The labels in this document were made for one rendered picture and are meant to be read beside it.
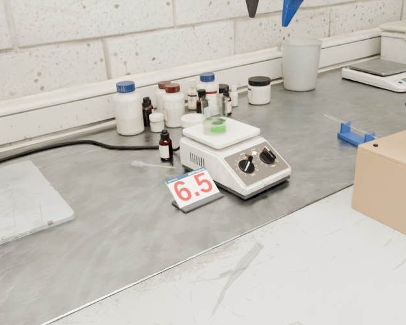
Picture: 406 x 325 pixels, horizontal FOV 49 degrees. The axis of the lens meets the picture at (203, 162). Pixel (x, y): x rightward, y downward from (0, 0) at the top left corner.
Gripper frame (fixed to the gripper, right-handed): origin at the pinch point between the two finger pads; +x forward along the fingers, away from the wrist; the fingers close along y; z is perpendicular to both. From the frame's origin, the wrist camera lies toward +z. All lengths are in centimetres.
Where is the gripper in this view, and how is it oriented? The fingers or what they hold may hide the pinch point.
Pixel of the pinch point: (271, 2)
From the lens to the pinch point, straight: 85.0
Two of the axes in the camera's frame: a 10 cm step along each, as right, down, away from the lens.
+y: -6.1, -4.1, 6.8
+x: -1.6, 9.0, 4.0
